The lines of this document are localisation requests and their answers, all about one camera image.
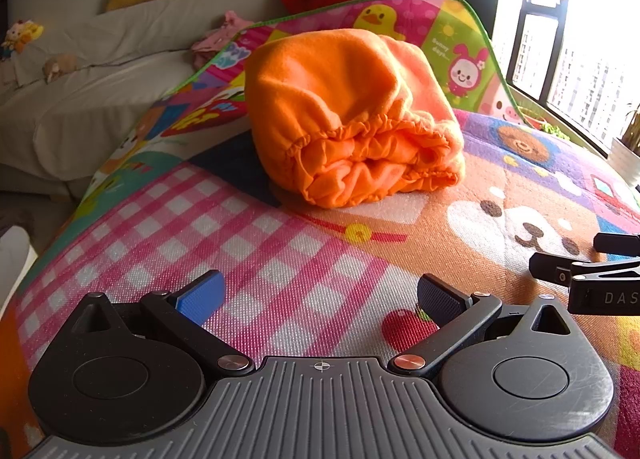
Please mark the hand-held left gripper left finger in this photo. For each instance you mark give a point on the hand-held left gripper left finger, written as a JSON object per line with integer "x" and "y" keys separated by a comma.
{"x": 200, "y": 296}

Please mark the pink garment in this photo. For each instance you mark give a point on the pink garment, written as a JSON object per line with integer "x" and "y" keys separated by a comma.
{"x": 222, "y": 34}

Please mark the colourful cartoon play mat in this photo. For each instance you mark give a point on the colourful cartoon play mat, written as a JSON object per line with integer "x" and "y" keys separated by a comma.
{"x": 150, "y": 239}

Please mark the green plant tray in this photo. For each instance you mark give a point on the green plant tray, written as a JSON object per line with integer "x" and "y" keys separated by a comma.
{"x": 554, "y": 130}

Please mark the yellow plush toy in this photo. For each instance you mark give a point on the yellow plush toy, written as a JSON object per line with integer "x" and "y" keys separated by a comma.
{"x": 21, "y": 36}

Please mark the grey covered sofa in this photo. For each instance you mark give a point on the grey covered sofa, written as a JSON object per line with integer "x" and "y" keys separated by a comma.
{"x": 100, "y": 89}

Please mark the black framed window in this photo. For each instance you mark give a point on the black framed window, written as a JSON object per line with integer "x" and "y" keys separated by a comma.
{"x": 540, "y": 14}

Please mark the white rounded object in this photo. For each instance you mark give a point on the white rounded object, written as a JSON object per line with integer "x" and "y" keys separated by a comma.
{"x": 15, "y": 264}

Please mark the small brown plush toy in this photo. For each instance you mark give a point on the small brown plush toy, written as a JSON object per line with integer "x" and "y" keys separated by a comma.
{"x": 59, "y": 66}

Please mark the orange pumpkin costume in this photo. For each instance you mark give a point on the orange pumpkin costume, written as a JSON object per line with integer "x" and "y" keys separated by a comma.
{"x": 325, "y": 104}

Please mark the potted plant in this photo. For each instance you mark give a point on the potted plant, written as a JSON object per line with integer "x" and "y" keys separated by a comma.
{"x": 632, "y": 126}

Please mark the white plant pot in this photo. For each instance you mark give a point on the white plant pot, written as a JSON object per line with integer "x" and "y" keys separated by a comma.
{"x": 625, "y": 164}

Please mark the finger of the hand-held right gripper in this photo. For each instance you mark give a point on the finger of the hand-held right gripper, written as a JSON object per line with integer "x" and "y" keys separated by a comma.
{"x": 617, "y": 244}
{"x": 550, "y": 266}

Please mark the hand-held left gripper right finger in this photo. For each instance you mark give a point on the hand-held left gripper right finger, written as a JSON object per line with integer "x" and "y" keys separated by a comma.
{"x": 440, "y": 299}

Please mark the red plastic basin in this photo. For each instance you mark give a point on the red plastic basin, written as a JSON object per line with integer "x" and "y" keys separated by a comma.
{"x": 530, "y": 116}

